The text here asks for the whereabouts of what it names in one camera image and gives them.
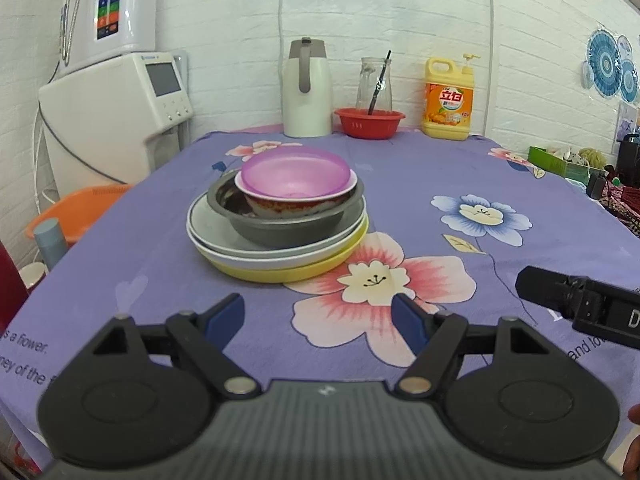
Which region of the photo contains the small black device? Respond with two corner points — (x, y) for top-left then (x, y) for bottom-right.
(586, 172), (608, 200)

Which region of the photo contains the small wall picture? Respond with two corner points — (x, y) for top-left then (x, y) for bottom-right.
(612, 102), (638, 155)

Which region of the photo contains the white wall-mounted water purifier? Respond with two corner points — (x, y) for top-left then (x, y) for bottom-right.
(59, 0), (158, 75)

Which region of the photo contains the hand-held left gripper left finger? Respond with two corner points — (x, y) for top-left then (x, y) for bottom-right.
(92, 293), (262, 401)

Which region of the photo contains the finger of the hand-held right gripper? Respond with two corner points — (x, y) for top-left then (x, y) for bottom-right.
(515, 266), (588, 320)

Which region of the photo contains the black stick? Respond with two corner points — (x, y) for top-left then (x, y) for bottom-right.
(367, 50), (392, 116)

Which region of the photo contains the grey-blue bottle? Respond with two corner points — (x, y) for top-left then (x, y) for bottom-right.
(34, 218), (68, 272)

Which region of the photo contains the clear glass jar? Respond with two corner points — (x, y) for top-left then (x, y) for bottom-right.
(356, 56), (393, 113)

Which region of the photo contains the white thermos jug grey handle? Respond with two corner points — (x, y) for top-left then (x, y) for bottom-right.
(281, 37), (333, 138)

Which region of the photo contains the white ceramic bowl red pattern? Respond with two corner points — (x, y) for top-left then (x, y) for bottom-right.
(234, 167), (359, 218)

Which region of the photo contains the red plastic basket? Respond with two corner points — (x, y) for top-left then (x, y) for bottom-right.
(334, 107), (407, 140)

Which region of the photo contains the dark patterned cloth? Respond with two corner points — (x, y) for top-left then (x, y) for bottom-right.
(600, 165), (640, 238)

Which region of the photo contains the pink plastic bowl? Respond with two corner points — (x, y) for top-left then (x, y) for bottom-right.
(240, 147), (352, 199)

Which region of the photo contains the person's right hand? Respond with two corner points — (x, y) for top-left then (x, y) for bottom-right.
(622, 404), (640, 476)

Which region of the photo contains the purple floral tablecloth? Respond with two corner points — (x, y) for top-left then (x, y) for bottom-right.
(0, 124), (640, 480)

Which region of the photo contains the yellow plate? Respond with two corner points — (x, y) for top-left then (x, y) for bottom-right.
(215, 212), (371, 285)

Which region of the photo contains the orange plastic basin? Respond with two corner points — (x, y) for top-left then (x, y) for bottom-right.
(25, 185), (133, 247)

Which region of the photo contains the blue paper fan wall decoration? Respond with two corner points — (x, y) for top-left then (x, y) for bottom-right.
(582, 29), (640, 106)

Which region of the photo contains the white cup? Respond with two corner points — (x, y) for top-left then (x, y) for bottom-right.
(17, 262), (49, 296)

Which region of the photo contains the white appliance with screen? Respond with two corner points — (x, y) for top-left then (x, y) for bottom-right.
(39, 51), (193, 201)

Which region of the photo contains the green cardboard box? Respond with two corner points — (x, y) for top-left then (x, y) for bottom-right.
(528, 146), (591, 181)

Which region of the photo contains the white wall cable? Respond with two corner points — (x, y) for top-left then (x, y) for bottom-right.
(276, 0), (287, 131)

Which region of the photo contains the white wall pipe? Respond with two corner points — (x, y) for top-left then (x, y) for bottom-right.
(487, 0), (497, 136)

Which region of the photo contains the yellow detergent pump bottle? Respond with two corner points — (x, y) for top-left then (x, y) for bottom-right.
(421, 53), (481, 142)

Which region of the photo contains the stainless steel bowl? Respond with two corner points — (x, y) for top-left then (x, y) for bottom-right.
(206, 172), (366, 250)

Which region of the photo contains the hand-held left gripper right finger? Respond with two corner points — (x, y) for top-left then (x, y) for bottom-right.
(392, 293), (541, 396)

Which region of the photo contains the dark-rimmed white plate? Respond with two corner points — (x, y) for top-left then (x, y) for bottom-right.
(186, 191), (367, 256)

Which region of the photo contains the red chair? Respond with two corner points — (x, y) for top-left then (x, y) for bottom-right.
(0, 240), (29, 332)

